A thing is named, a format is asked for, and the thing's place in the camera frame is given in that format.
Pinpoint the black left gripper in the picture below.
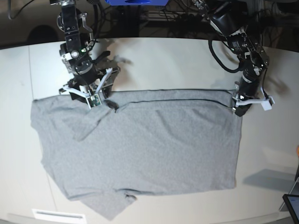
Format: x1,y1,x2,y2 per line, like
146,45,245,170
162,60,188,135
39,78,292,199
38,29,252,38
235,80,262,116

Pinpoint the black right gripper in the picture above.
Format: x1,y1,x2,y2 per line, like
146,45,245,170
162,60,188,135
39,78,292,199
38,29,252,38
67,70,117,102

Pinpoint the grey T-shirt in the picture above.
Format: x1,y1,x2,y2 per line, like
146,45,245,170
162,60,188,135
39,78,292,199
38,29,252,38
31,90,242,220

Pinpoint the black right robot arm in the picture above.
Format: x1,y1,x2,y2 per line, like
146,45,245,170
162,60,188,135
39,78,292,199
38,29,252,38
50,0,120,108

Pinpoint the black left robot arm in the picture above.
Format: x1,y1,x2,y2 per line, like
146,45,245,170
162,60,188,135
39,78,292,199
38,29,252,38
193,0,274,117

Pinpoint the grey laptop stand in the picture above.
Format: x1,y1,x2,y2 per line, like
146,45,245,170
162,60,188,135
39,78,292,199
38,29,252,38
279,167,299,212

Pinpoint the black tablet screen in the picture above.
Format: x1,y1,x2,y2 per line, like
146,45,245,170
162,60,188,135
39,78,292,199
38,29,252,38
283,194,299,224

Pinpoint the white power strip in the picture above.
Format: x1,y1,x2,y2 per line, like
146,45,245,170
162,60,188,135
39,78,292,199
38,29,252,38
141,10,204,21

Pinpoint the white label strip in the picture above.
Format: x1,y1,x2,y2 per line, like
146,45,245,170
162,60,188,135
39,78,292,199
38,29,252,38
32,209,85,222

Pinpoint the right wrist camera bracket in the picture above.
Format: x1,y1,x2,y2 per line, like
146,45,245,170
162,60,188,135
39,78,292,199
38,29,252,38
58,67,120,110

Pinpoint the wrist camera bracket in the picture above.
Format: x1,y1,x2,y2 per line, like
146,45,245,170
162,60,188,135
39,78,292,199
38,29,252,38
58,67,120,110
232,80,275,112

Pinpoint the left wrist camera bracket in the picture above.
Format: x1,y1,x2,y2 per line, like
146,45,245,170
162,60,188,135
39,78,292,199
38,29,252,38
232,80,275,112

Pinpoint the blue plastic mount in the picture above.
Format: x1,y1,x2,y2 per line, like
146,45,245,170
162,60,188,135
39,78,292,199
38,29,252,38
105,0,168,6

